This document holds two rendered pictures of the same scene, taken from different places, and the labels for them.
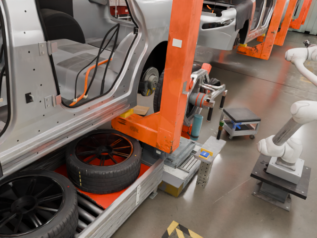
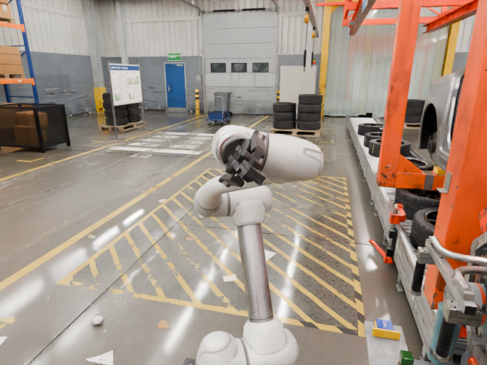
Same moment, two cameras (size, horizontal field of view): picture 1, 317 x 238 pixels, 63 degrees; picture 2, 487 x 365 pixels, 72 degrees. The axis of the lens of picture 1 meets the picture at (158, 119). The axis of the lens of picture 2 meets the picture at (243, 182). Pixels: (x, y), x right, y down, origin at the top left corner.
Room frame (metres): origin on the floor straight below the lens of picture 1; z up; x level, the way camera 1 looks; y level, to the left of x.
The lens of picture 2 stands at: (3.06, -1.44, 1.60)
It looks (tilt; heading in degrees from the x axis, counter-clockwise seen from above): 18 degrees down; 165
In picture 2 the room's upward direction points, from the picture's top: straight up
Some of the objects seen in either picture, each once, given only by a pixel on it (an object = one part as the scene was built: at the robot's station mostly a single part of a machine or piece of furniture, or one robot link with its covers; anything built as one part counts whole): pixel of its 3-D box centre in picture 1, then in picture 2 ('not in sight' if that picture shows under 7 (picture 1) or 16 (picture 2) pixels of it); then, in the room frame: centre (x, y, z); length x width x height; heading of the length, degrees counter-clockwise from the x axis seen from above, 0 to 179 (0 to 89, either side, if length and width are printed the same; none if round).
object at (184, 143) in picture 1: (173, 136); not in sight; (2.45, -0.18, 0.32); 0.40 x 0.30 x 0.28; 151
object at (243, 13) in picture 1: (240, 14); not in sight; (5.33, -1.32, 1.36); 0.71 x 0.30 x 0.51; 151
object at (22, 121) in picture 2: not in sight; (30, 127); (-5.51, -4.17, 0.49); 1.27 x 0.88 x 0.97; 61
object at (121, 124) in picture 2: not in sight; (122, 110); (-8.30, -2.40, 0.55); 1.40 x 0.80 x 1.09; 148
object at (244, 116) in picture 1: (238, 123); not in sight; (3.20, -1.12, 0.17); 0.43 x 0.36 x 0.34; 109
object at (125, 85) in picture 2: not in sight; (128, 98); (-6.88, -2.10, 0.98); 1.50 x 0.50 x 1.95; 151
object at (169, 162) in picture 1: (172, 148); not in sight; (2.48, -0.20, 0.13); 0.50 x 0.36 x 0.10; 151
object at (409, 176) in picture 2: not in sight; (423, 171); (0.42, 1.11, 0.69); 0.52 x 0.17 x 0.35; 61
